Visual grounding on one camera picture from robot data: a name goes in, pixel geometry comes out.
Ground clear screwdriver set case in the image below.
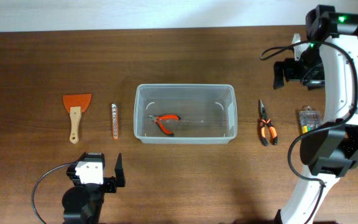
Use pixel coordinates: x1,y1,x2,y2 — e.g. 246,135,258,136
298,106,322,134

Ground orange black long-nose pliers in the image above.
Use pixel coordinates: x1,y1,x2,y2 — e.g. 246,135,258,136
258,100,278,146

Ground red small cutting pliers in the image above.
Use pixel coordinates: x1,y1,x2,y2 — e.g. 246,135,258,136
149,114,181,137

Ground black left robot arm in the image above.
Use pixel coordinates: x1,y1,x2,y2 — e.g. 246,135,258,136
62,152,126,224

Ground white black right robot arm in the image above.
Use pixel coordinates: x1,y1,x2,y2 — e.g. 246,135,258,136
273,5,358,223

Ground clear plastic container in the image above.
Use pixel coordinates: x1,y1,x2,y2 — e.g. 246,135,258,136
134,84,237,144

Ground orange socket bit holder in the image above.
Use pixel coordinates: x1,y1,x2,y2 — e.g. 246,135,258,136
111,104,119,139

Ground orange scraper wooden handle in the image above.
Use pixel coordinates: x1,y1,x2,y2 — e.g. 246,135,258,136
62,93,92,144

